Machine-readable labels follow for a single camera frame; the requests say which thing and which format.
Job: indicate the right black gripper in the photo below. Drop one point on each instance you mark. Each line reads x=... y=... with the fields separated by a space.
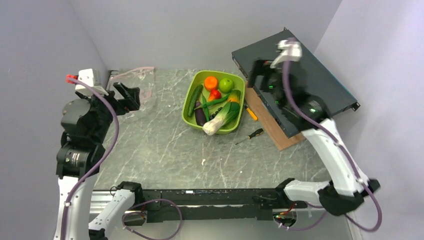
x=260 y=67

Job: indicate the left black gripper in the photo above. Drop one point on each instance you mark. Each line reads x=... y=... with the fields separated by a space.
x=130 y=101

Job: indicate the clear zip top bag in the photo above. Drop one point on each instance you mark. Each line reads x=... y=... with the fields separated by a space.
x=141 y=77

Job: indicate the white green toy leek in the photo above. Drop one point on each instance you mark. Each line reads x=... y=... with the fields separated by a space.
x=228 y=112

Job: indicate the green plastic tray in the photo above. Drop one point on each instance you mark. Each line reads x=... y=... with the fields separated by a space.
x=239 y=83

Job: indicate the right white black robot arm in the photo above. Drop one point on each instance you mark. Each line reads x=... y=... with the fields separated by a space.
x=349 y=186

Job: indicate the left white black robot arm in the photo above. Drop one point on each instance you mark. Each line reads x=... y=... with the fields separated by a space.
x=90 y=132

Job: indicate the brown wooden board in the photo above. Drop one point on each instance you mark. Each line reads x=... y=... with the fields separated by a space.
x=270 y=125

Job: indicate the yellow green toy mango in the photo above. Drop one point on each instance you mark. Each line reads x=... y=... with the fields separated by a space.
x=234 y=96

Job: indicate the dark rack server chassis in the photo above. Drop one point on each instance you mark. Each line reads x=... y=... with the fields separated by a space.
x=308 y=74

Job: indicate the green toy apple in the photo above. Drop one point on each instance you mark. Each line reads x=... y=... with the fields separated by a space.
x=226 y=85

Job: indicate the red toy pepper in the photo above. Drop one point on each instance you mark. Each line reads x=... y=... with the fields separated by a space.
x=214 y=94

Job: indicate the orange toy fruit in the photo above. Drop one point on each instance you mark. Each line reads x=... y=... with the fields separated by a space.
x=210 y=83

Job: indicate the green toy cucumber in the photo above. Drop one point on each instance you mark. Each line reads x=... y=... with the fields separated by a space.
x=194 y=97

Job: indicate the purple toy eggplant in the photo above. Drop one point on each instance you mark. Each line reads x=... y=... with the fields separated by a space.
x=200 y=117

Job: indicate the black toy grapes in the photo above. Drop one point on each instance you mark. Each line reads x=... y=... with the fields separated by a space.
x=213 y=114

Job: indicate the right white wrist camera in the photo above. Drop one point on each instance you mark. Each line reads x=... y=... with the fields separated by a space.
x=289 y=50

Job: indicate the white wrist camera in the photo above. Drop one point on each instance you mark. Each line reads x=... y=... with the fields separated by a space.
x=289 y=50
x=90 y=77

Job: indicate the yellow handled screwdriver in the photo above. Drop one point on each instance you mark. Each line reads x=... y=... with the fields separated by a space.
x=251 y=113

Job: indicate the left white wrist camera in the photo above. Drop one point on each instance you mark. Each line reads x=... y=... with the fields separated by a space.
x=90 y=77

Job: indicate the black handled screwdriver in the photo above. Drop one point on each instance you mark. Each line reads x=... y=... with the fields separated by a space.
x=252 y=135

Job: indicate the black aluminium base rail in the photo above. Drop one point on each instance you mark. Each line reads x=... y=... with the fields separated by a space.
x=261 y=204

